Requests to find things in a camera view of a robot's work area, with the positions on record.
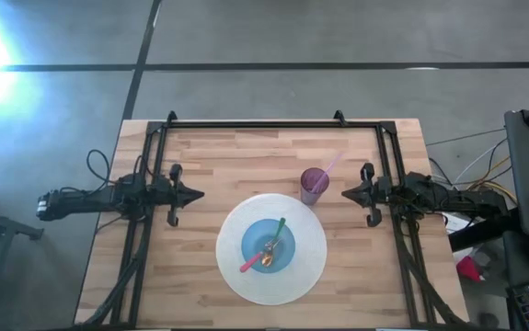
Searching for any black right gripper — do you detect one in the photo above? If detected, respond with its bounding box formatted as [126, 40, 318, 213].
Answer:
[340, 163, 387, 228]

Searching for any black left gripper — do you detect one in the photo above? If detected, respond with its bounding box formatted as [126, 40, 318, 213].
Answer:
[162, 164, 206, 227]

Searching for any pink drinking straw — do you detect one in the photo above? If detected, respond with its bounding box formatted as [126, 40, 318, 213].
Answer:
[309, 151, 346, 195]

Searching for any purple faceted plastic cup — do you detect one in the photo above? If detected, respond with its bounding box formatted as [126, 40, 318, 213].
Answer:
[299, 166, 331, 207]

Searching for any light blue bowl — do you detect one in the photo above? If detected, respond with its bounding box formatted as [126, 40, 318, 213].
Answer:
[240, 218, 297, 275]

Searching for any silver fork with pink handle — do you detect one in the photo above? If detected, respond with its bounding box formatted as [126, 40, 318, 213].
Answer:
[238, 236, 285, 274]

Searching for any gold spoon with green handle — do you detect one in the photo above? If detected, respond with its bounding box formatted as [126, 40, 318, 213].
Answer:
[260, 217, 288, 269]

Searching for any white woven round placemat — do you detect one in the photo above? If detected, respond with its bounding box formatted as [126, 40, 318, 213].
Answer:
[214, 192, 328, 306]

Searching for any white paper sheet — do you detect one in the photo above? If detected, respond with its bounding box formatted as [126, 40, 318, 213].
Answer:
[442, 213, 476, 236]

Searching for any black metal bar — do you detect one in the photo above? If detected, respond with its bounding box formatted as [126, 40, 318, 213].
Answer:
[447, 209, 523, 253]

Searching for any red object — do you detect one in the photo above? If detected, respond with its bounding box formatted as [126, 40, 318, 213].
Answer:
[455, 255, 482, 283]

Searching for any black caster wheel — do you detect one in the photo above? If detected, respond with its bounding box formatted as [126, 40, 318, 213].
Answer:
[477, 312, 500, 330]

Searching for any black metal table frame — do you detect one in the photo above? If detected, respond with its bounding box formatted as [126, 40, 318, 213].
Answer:
[79, 109, 472, 330]

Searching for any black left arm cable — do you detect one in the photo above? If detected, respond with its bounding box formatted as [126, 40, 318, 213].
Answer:
[85, 148, 111, 185]

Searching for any grey floor cable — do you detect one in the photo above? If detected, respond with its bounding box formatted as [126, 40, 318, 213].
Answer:
[424, 127, 507, 148]

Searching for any yellow cable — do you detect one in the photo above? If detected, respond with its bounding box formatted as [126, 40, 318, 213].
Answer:
[468, 154, 519, 204]

